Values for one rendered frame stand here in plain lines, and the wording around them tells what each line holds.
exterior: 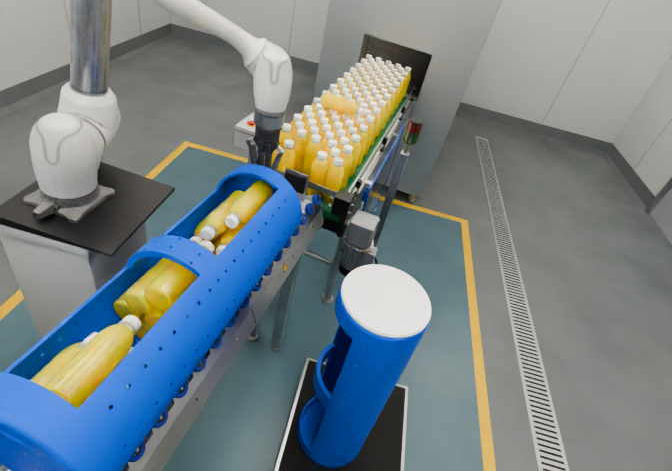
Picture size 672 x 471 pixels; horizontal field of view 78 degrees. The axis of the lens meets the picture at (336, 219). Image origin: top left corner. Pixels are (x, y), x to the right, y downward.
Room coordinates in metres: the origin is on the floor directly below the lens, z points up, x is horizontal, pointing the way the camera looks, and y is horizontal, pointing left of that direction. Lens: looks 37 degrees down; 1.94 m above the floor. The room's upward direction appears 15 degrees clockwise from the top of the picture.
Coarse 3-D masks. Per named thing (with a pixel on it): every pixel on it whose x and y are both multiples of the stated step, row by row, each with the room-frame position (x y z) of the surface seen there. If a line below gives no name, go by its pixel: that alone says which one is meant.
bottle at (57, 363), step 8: (80, 344) 0.44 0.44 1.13; (64, 352) 0.41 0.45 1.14; (72, 352) 0.41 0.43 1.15; (56, 360) 0.38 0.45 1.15; (64, 360) 0.39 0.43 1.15; (48, 368) 0.37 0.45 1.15; (56, 368) 0.37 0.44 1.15; (40, 376) 0.35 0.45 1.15; (48, 376) 0.35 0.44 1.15; (40, 384) 0.33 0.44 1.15
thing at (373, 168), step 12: (408, 108) 2.78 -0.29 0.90; (396, 120) 2.51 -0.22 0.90; (396, 132) 2.46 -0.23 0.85; (384, 156) 2.17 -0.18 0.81; (372, 168) 1.84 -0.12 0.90; (372, 180) 1.95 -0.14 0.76; (360, 192) 1.62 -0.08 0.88; (348, 216) 1.46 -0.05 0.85; (324, 228) 1.52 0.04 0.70; (336, 228) 1.54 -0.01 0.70; (312, 252) 1.76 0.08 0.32; (336, 252) 1.71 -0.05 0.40; (336, 264) 1.70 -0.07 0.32; (336, 276) 1.71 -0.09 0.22; (324, 300) 1.70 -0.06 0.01
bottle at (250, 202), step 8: (256, 184) 1.04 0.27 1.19; (264, 184) 1.05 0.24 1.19; (248, 192) 0.99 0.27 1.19; (256, 192) 1.00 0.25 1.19; (264, 192) 1.02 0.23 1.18; (272, 192) 1.06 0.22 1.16; (240, 200) 0.94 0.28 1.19; (248, 200) 0.95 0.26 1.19; (256, 200) 0.97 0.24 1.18; (264, 200) 1.01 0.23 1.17; (232, 208) 0.92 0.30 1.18; (240, 208) 0.92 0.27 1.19; (248, 208) 0.93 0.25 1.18; (256, 208) 0.96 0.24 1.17; (240, 216) 0.90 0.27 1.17; (248, 216) 0.92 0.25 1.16
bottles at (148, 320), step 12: (240, 228) 0.93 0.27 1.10; (192, 240) 0.86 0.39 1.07; (204, 240) 0.88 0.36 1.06; (216, 240) 0.92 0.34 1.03; (228, 240) 0.88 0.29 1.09; (216, 252) 0.84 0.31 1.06; (120, 300) 0.59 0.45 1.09; (120, 312) 0.58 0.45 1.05; (132, 312) 0.57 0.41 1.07; (156, 312) 0.57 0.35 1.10; (144, 324) 0.57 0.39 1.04; (132, 348) 0.48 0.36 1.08
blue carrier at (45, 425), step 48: (288, 192) 1.04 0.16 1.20; (240, 240) 0.77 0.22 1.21; (192, 288) 0.58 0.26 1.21; (240, 288) 0.68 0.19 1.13; (48, 336) 0.44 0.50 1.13; (144, 336) 0.44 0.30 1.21; (192, 336) 0.50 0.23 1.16; (0, 384) 0.29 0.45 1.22; (144, 384) 0.37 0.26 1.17; (0, 432) 0.24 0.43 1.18; (48, 432) 0.24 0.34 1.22; (96, 432) 0.27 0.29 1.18; (144, 432) 0.32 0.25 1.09
